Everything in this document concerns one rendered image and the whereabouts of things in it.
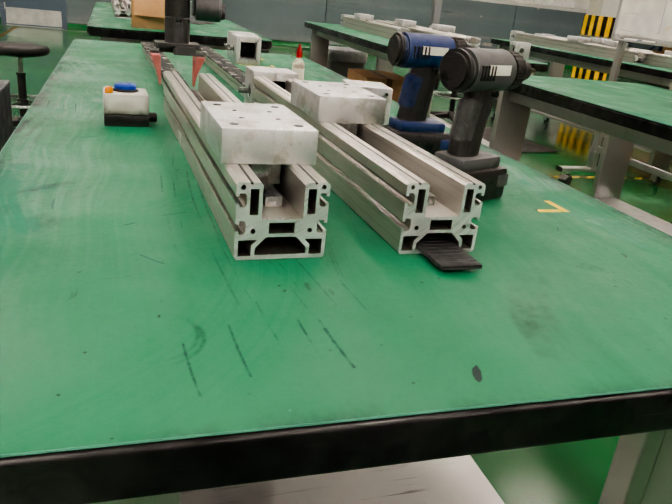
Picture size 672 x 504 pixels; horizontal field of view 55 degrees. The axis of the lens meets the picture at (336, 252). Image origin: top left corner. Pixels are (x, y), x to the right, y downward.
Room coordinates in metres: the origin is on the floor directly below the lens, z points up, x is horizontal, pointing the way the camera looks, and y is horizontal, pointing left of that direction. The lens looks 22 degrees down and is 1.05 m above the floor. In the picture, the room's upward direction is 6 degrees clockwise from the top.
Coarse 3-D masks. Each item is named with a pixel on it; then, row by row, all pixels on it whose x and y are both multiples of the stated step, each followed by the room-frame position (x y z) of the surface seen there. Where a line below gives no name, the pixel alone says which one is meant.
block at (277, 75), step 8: (248, 72) 1.50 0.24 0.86; (256, 72) 1.45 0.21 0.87; (264, 72) 1.45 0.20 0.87; (272, 72) 1.46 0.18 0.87; (280, 72) 1.47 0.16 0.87; (288, 72) 1.49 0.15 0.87; (248, 80) 1.49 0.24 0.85; (272, 80) 1.46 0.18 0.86; (280, 80) 1.47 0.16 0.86; (240, 88) 1.47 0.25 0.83; (248, 88) 1.48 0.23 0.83; (248, 96) 1.49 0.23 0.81
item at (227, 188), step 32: (192, 96) 1.10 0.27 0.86; (224, 96) 1.14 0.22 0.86; (192, 128) 0.96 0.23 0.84; (192, 160) 0.94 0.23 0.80; (224, 192) 0.69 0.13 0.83; (256, 192) 0.65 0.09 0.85; (288, 192) 0.72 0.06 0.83; (320, 192) 0.66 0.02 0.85; (224, 224) 0.69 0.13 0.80; (256, 224) 0.64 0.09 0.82; (288, 224) 0.68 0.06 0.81; (320, 224) 0.68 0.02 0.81; (256, 256) 0.64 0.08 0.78; (288, 256) 0.65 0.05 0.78; (320, 256) 0.67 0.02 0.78
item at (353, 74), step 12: (132, 0) 3.44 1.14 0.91; (144, 0) 3.45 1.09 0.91; (156, 0) 3.47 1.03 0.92; (132, 12) 3.44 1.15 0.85; (144, 12) 3.43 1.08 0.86; (156, 12) 3.45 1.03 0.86; (132, 24) 3.44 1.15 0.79; (144, 24) 3.46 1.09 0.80; (156, 24) 3.48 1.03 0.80; (348, 72) 5.71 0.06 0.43; (360, 72) 5.51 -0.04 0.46; (372, 72) 5.62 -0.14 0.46; (384, 72) 5.71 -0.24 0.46; (396, 84) 5.26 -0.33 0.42; (396, 96) 5.27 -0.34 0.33
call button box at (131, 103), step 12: (108, 96) 1.19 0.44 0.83; (120, 96) 1.19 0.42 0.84; (132, 96) 1.20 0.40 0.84; (144, 96) 1.21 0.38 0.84; (108, 108) 1.19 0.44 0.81; (120, 108) 1.19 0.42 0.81; (132, 108) 1.20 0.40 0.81; (144, 108) 1.21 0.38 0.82; (108, 120) 1.19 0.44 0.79; (120, 120) 1.19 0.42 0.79; (132, 120) 1.20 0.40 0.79; (144, 120) 1.21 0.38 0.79; (156, 120) 1.25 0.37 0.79
